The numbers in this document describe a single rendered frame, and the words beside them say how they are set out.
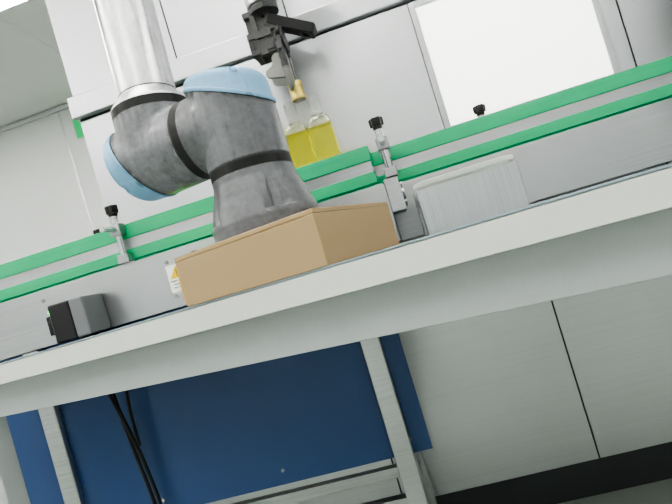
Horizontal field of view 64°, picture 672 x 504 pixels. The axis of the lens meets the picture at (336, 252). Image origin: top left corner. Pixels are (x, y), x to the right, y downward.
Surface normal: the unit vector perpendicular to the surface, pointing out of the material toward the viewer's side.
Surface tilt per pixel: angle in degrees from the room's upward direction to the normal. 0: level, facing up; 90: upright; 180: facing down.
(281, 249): 90
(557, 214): 90
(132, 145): 87
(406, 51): 90
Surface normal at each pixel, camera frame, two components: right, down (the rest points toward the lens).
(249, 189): -0.11, -0.31
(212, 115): -0.40, 0.09
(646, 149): -0.13, 0.02
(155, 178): -0.10, 0.71
